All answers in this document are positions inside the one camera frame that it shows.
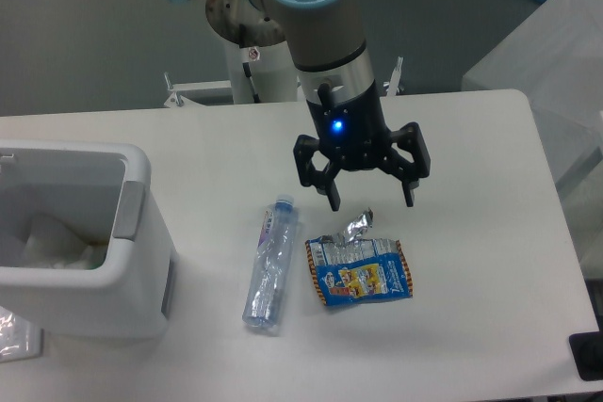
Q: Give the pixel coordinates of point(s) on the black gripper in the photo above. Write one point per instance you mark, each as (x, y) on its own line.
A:
(353, 136)

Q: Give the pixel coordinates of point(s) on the blue snack wrapper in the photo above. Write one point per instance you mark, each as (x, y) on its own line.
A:
(349, 268)

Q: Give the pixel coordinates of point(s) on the crushed clear plastic bottle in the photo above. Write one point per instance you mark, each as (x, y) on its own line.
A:
(271, 263)

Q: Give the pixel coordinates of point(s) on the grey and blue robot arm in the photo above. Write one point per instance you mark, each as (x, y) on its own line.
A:
(328, 46)

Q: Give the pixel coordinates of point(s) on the white trash can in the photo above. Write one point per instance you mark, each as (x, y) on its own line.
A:
(84, 248)

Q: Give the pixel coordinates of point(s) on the white side table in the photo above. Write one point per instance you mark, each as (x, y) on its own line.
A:
(555, 58)

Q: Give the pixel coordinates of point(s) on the black device at table edge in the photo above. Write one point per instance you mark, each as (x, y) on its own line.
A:
(586, 349)

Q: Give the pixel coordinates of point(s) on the clear plastic sheet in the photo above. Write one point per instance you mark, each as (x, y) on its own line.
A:
(20, 339)

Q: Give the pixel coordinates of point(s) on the right white floor bracket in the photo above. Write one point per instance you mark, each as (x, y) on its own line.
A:
(393, 86)

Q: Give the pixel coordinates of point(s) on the white floor bracket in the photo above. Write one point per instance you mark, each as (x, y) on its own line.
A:
(393, 86)
(197, 93)

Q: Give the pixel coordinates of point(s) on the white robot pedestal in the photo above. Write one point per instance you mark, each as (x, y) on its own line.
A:
(259, 64)

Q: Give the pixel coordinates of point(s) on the left white floor bracket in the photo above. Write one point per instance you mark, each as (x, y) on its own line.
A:
(197, 93)

